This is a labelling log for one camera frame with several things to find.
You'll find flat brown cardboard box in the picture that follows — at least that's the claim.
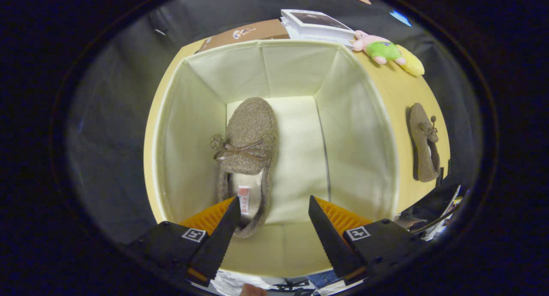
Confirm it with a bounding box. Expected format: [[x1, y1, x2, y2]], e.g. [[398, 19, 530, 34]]
[[195, 19, 290, 54]]

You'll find pink and green plush toy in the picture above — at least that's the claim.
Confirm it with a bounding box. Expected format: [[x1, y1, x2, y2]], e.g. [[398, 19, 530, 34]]
[[353, 30, 407, 65]]

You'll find white portrait cover book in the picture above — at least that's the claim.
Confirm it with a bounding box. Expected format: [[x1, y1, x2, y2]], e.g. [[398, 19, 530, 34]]
[[281, 9, 356, 40]]

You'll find plain white book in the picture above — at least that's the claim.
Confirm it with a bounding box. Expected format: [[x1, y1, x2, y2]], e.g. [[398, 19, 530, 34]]
[[285, 29, 356, 46]]

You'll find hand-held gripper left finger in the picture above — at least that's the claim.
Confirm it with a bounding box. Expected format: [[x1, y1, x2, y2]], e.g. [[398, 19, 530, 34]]
[[124, 196, 241, 288]]

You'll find grey fabric storage box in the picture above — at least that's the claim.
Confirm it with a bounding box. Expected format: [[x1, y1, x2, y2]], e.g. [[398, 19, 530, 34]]
[[144, 39, 401, 278]]

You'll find brown fuzzy shoe with bow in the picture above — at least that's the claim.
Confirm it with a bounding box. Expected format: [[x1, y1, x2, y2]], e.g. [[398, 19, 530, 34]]
[[210, 97, 279, 239], [407, 103, 441, 183]]

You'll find yellow plush toy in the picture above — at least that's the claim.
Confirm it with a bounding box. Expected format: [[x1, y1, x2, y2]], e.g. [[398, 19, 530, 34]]
[[395, 44, 425, 77]]

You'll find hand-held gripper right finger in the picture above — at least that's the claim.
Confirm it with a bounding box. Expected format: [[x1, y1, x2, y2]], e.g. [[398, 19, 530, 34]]
[[308, 195, 429, 287]]

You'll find black chair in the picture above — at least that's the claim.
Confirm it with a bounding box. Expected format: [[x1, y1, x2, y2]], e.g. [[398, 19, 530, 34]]
[[435, 159, 451, 187]]

